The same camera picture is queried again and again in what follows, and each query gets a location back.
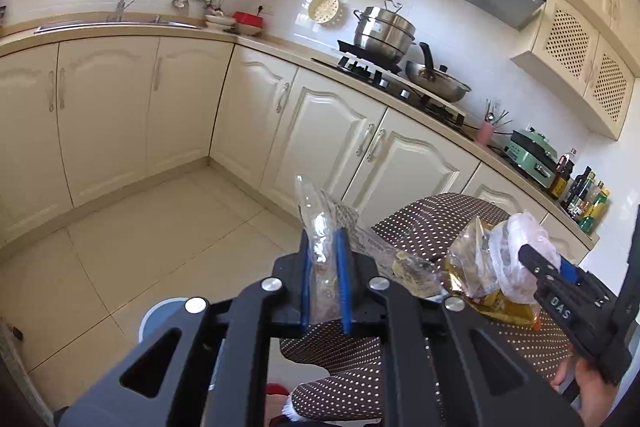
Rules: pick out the dark soy sauce bottle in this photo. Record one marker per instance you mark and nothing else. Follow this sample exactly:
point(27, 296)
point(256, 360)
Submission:
point(563, 171)

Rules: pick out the red bowl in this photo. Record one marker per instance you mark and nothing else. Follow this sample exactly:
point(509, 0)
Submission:
point(248, 24)

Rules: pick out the round cream steamer rack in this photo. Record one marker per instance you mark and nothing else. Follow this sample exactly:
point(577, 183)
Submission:
point(323, 11)

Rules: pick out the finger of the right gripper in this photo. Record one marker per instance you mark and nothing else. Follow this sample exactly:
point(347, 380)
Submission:
point(536, 264)
point(569, 271)

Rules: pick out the steel kitchen sink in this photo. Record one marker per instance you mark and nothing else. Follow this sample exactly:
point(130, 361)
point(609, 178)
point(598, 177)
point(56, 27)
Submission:
point(74, 24)

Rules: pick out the grey round trash bin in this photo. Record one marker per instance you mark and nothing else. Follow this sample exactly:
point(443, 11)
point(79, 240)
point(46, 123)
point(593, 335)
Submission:
point(157, 315)

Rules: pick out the stainless steel steamer pot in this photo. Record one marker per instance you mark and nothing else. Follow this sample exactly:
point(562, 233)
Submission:
point(384, 32)

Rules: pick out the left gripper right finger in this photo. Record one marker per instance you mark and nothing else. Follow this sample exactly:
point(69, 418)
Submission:
point(343, 258)

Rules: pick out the pink utensil holder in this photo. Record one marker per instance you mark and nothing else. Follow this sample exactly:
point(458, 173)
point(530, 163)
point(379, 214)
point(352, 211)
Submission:
point(494, 118)

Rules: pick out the wok with black handle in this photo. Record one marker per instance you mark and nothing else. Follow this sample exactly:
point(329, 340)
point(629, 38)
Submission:
point(436, 81)

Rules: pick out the green electric cooker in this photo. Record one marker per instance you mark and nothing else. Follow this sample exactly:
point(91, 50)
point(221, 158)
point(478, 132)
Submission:
point(531, 152)

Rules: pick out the dark glass bottle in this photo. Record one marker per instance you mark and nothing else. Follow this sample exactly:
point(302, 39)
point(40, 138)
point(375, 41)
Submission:
point(576, 188)

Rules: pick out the clear plastic snack bag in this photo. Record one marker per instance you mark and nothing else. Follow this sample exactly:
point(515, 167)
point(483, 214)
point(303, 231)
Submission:
point(324, 218)

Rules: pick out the yellow gold snack wrapper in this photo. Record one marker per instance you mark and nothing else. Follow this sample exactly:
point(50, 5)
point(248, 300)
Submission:
point(472, 275)

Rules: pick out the black gas stove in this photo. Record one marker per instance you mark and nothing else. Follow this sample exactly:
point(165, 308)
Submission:
point(385, 76)

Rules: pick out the person's right hand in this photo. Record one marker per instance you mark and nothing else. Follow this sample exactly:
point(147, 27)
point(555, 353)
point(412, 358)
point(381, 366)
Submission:
point(596, 396)

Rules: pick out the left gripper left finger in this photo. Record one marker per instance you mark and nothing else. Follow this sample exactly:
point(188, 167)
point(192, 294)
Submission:
point(305, 281)

